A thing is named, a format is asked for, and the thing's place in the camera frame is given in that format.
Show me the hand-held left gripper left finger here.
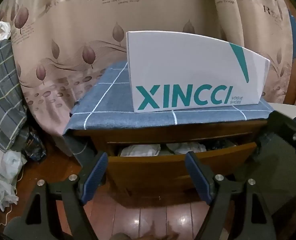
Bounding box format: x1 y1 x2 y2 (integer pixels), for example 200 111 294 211
3 152 109 240

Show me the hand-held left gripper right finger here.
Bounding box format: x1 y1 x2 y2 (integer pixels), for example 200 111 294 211
185 151 277 240

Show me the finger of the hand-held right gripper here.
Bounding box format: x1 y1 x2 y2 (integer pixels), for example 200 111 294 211
256 110 296 156

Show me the wooden drawer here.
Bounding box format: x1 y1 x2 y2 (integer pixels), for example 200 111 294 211
105 140 259 198

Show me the white ribbed underwear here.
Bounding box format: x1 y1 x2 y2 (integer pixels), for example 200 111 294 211
119 144 161 157

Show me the white shoe box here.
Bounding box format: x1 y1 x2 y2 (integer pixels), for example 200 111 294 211
126 31 271 113

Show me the white textured underwear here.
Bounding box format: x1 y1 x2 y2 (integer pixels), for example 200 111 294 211
166 141 207 155

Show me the dark underwear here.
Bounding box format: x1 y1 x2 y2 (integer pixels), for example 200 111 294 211
205 140 239 152

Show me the wooden nightstand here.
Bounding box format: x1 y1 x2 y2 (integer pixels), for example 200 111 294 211
73 120 269 202

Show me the dark blue plastic packet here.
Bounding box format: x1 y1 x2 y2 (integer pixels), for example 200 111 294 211
23 127 47 163

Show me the blue checked cloth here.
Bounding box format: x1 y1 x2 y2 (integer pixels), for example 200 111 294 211
63 61 275 137

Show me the white plastic bag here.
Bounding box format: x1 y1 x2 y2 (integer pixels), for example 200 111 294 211
0 140 26 210

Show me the grey plaid bedding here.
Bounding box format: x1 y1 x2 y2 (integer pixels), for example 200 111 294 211
0 39 29 153

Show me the leaf print curtain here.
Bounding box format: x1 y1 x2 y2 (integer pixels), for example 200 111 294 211
0 0 296 143

